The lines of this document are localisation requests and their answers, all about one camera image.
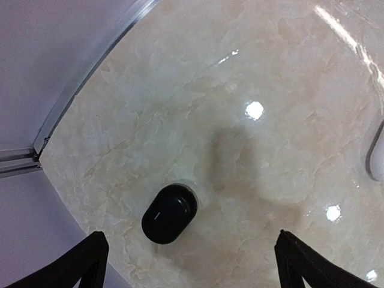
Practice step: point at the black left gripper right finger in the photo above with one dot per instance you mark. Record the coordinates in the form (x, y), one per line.
(298, 264)

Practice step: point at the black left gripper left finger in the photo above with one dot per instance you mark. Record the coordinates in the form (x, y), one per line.
(85, 264)

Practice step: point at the black oval charging case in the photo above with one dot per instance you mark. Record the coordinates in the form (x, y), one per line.
(171, 211)

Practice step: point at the white oval charging case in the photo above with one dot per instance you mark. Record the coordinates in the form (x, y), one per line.
(374, 158)

